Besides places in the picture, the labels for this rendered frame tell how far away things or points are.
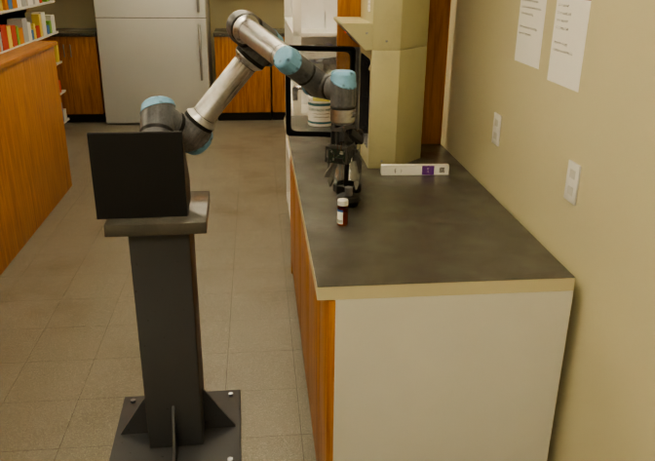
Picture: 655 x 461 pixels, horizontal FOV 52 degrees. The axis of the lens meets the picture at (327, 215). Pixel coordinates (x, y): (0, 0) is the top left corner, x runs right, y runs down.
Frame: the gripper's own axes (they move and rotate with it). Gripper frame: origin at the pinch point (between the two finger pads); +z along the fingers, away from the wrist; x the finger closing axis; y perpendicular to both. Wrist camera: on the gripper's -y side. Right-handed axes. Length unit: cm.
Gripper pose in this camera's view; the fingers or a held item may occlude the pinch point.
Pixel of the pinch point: (344, 183)
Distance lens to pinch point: 211.0
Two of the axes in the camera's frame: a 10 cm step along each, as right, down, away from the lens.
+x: 9.2, 1.5, -3.6
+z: -0.1, 9.4, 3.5
